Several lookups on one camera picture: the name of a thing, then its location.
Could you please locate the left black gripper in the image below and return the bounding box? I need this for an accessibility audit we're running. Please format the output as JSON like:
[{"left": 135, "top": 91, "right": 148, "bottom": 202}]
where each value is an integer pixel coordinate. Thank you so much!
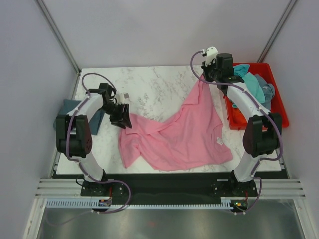
[{"left": 99, "top": 102, "right": 132, "bottom": 130}]

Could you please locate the pink t shirt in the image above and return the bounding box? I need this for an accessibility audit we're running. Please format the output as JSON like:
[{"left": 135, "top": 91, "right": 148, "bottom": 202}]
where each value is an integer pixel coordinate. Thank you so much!
[{"left": 118, "top": 81, "right": 233, "bottom": 171}]

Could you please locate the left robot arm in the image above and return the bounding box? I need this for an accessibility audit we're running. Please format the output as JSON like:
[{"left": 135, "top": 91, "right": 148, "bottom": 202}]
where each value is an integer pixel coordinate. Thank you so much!
[{"left": 55, "top": 83, "right": 132, "bottom": 196}]

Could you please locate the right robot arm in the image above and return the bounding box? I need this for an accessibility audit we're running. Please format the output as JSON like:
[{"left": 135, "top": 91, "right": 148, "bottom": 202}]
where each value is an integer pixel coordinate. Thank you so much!
[{"left": 200, "top": 47, "right": 283, "bottom": 196}]

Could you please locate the teal t shirt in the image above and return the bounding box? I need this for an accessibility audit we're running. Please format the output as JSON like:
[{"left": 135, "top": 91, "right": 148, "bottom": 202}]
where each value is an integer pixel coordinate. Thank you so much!
[{"left": 233, "top": 64, "right": 266, "bottom": 105}]

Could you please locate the orange garment in bin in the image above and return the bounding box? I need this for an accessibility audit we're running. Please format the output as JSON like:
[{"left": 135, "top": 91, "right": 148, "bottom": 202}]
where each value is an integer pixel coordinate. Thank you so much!
[{"left": 232, "top": 108, "right": 247, "bottom": 125}]

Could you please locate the grey blue t shirt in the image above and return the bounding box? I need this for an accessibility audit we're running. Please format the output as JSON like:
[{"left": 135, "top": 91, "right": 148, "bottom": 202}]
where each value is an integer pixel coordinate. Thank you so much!
[{"left": 254, "top": 74, "right": 276, "bottom": 110}]

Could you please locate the folded dark blue t shirt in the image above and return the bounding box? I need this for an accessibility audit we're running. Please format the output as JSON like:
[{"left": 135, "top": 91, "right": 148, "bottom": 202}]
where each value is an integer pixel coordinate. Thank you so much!
[{"left": 52, "top": 99, "right": 105, "bottom": 136}]

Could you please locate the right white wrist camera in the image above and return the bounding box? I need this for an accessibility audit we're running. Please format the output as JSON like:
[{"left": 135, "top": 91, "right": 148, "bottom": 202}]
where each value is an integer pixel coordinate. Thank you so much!
[{"left": 201, "top": 46, "right": 218, "bottom": 67}]

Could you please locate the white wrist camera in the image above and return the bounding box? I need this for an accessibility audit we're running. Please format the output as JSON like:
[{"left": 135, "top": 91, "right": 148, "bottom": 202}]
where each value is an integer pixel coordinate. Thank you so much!
[
  {"left": 116, "top": 93, "right": 130, "bottom": 104},
  {"left": 201, "top": 46, "right": 218, "bottom": 67}
]

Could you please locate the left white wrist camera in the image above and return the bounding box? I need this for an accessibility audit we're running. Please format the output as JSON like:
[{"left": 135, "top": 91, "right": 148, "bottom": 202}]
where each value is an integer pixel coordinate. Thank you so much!
[{"left": 116, "top": 93, "right": 130, "bottom": 104}]

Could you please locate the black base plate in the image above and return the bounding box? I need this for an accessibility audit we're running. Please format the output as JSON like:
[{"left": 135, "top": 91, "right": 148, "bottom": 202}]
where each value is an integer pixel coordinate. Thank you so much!
[{"left": 81, "top": 172, "right": 258, "bottom": 205}]

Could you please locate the right corner aluminium post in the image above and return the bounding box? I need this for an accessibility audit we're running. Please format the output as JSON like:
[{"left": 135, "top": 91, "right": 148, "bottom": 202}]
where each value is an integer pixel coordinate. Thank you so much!
[{"left": 257, "top": 0, "right": 299, "bottom": 63}]

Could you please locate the corner aluminium post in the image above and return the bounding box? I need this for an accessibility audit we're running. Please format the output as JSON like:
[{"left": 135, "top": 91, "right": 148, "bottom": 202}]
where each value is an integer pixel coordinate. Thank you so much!
[
  {"left": 35, "top": 0, "right": 81, "bottom": 75},
  {"left": 257, "top": 0, "right": 299, "bottom": 63}
]

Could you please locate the aluminium frame rail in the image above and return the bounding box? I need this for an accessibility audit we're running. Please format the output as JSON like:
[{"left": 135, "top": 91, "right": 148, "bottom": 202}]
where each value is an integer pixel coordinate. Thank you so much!
[{"left": 35, "top": 179, "right": 305, "bottom": 199}]

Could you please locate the left corner aluminium post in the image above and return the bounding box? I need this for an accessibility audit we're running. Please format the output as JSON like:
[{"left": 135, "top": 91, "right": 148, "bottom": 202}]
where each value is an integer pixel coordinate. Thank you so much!
[{"left": 35, "top": 0, "right": 81, "bottom": 75}]

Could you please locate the white slotted cable duct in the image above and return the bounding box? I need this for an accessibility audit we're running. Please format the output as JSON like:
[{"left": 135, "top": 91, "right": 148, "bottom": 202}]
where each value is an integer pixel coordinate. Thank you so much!
[{"left": 45, "top": 198, "right": 247, "bottom": 210}]

